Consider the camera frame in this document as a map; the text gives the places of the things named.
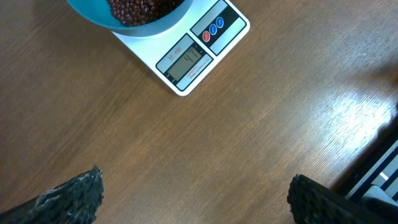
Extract white digital kitchen scale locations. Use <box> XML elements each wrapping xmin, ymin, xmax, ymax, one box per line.
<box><xmin>117</xmin><ymin>0</ymin><xmax>250</xmax><ymax>96</ymax></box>

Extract teal blue bowl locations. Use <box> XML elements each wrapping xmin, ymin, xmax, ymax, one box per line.
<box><xmin>67</xmin><ymin>0</ymin><xmax>193</xmax><ymax>37</ymax></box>

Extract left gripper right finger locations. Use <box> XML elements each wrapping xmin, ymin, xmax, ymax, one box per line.
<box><xmin>287</xmin><ymin>174</ymin><xmax>397</xmax><ymax>224</ymax></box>

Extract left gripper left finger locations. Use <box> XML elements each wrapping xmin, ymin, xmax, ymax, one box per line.
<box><xmin>1</xmin><ymin>166</ymin><xmax>104</xmax><ymax>224</ymax></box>

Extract red beans in bowl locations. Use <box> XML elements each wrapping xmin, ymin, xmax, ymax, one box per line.
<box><xmin>107</xmin><ymin>0</ymin><xmax>184</xmax><ymax>27</ymax></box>

